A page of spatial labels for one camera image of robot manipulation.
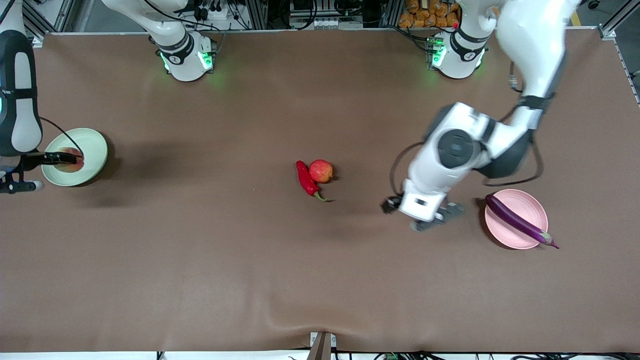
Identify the yellow-pink peach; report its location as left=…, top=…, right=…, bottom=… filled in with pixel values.
left=57, top=147, right=85, bottom=174

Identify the purple eggplant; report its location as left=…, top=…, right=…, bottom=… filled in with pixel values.
left=485, top=194, right=560, bottom=250

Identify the red apple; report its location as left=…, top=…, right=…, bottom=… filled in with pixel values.
left=308, top=159, right=334, bottom=184

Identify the red chili pepper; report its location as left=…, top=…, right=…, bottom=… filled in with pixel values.
left=295, top=160, right=332, bottom=203

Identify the pale green round plate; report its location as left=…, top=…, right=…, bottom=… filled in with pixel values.
left=41, top=128, right=109, bottom=187

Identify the pink round plate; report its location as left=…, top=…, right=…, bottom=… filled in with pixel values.
left=484, top=189, right=549, bottom=250

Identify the brown table cover cloth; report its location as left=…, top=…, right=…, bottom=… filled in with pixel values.
left=0, top=29, right=640, bottom=354

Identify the bag of orange bread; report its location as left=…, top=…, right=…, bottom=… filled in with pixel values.
left=398, top=0, right=462, bottom=29

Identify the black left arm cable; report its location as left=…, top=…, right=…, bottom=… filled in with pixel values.
left=382, top=62, right=547, bottom=215

